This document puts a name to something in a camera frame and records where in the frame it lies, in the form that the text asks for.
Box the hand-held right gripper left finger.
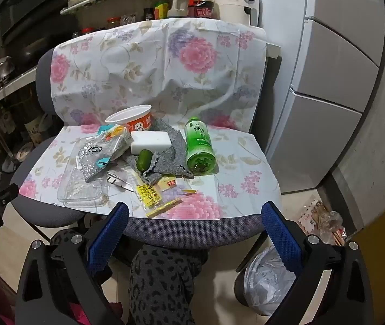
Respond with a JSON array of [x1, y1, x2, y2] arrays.
[[16, 201, 130, 325]]

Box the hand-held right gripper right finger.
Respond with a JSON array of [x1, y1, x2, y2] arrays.
[[261, 201, 374, 325]]

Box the silver scouring cloth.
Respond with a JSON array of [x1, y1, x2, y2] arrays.
[[75, 135, 125, 181]]

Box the grey cloth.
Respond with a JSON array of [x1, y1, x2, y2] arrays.
[[125, 117, 195, 185]]

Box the bag of chopsticks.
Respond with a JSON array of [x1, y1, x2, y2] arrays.
[[297, 200, 347, 246]]

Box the bin with white bag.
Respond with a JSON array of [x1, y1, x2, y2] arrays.
[[235, 244, 301, 315]]

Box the clear plastic tray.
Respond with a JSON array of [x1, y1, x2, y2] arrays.
[[56, 142, 112, 208]]

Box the yellow printed wrapper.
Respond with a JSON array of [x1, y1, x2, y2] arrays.
[[135, 183, 163, 209]]

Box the yellow stick wrapper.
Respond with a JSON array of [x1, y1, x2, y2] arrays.
[[146, 197, 183, 218]]

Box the grey office chair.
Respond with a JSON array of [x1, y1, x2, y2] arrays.
[[10, 47, 281, 248]]

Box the leopard print pants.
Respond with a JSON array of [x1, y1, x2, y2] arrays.
[[48, 228, 210, 325]]

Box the yellow and red sachet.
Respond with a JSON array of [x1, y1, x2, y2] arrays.
[[157, 176, 179, 190]]

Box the small green cucumber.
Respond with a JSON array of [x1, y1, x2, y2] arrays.
[[137, 149, 152, 169]]

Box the teal and orange tissue pack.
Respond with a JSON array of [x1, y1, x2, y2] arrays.
[[98, 124, 133, 161]]

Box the kitchen counter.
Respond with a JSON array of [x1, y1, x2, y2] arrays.
[[0, 66, 39, 116]]

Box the yellow box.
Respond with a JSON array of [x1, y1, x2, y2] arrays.
[[341, 190, 385, 325]]

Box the white sponge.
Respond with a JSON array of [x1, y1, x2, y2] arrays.
[[131, 131, 174, 156]]

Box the red instant noodle cup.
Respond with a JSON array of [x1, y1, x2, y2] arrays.
[[105, 105, 153, 134]]

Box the green tea bottle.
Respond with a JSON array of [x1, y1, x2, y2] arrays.
[[184, 116, 217, 177]]

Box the black wok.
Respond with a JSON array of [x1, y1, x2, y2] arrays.
[[13, 41, 49, 65]]

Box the white refrigerator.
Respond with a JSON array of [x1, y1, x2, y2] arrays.
[[257, 0, 385, 195]]

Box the floral cloth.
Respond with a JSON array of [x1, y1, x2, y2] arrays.
[[27, 18, 283, 220]]

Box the dark bottle yellow cap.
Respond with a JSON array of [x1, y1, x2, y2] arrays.
[[143, 0, 155, 21]]

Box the yellow and green bottle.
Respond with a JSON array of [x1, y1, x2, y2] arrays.
[[154, 0, 169, 20]]

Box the white plastic jug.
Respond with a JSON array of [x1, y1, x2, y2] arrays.
[[167, 0, 190, 19]]

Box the white air fryer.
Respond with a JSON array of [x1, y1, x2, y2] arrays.
[[213, 0, 261, 28]]

